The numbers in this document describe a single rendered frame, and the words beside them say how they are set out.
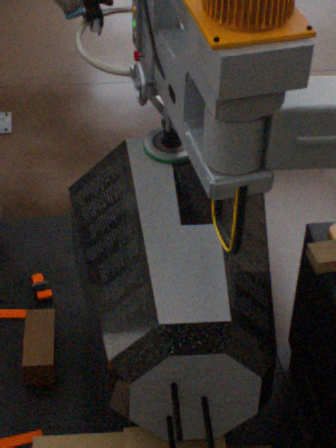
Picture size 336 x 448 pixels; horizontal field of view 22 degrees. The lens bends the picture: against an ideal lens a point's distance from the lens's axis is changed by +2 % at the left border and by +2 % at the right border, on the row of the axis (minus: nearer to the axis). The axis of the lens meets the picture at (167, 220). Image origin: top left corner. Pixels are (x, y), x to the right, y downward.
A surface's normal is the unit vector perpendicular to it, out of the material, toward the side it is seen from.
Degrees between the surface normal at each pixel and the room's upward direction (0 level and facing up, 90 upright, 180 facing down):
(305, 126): 90
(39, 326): 0
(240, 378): 90
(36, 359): 0
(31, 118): 0
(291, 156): 90
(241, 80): 90
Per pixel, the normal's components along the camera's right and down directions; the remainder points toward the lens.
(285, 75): 0.26, 0.63
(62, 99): 0.02, -0.76
